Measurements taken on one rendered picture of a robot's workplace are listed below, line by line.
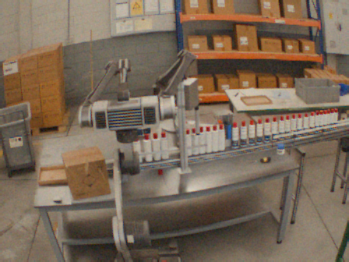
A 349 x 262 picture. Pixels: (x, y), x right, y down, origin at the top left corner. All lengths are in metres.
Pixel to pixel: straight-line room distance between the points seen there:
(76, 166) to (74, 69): 5.07
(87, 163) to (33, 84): 3.76
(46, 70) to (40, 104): 0.57
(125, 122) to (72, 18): 5.25
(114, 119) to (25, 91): 4.08
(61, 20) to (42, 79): 1.69
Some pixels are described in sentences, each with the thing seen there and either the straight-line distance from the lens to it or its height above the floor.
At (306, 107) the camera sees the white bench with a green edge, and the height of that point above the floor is 0.79.
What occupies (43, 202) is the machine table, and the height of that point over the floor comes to 0.83.
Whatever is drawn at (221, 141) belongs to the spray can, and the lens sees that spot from 3.32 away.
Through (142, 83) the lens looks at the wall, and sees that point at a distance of 7.69.
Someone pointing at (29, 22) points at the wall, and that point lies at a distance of 7.74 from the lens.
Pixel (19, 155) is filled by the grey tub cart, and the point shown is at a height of 0.31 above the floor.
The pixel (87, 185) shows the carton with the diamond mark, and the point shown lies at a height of 0.94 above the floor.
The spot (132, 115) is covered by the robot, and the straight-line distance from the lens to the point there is 2.49.
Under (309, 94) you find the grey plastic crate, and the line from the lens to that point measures 4.74.
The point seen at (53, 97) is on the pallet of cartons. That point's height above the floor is 0.60.
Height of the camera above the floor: 2.29
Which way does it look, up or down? 22 degrees down
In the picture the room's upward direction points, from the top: 4 degrees counter-clockwise
